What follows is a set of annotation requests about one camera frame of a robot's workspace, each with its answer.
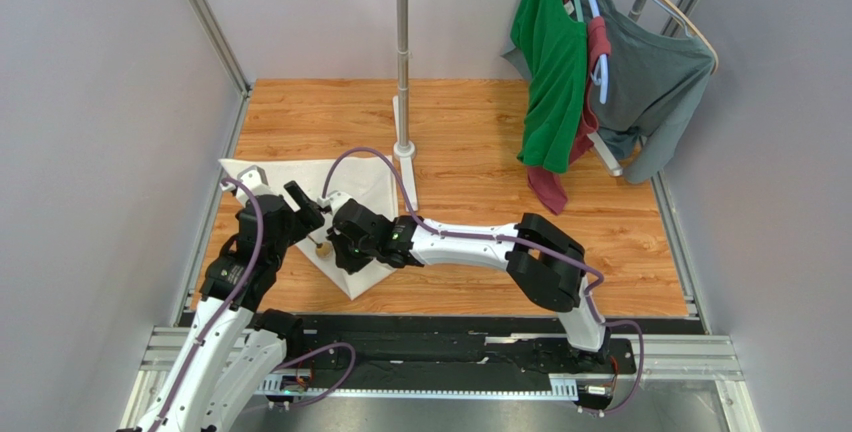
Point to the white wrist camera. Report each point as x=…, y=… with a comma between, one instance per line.
x=251, y=177
x=333, y=202

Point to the green handled gold spoon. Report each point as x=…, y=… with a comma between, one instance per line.
x=322, y=247

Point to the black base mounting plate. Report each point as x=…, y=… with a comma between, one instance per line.
x=461, y=354

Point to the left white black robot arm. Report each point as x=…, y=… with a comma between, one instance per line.
x=223, y=358

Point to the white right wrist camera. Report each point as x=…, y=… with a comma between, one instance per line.
x=333, y=202

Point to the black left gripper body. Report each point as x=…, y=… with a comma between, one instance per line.
x=292, y=213

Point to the light blue clothes hanger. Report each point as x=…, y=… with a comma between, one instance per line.
x=599, y=48

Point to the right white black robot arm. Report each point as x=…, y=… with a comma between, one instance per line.
x=546, y=264

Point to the grey-blue shirt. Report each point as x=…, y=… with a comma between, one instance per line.
x=656, y=86

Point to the maroon shirt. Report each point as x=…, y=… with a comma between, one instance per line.
x=547, y=185

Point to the white cloth napkin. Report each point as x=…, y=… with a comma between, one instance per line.
x=368, y=180

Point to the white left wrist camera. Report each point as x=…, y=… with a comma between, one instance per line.
x=251, y=177

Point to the white clothes rack stand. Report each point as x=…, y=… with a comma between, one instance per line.
x=469, y=37

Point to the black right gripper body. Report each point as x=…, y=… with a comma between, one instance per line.
x=338, y=239

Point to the green shirt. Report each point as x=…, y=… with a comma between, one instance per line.
x=553, y=46

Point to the aluminium frame post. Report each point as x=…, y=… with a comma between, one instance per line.
x=223, y=49

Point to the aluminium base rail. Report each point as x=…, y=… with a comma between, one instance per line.
x=695, y=357

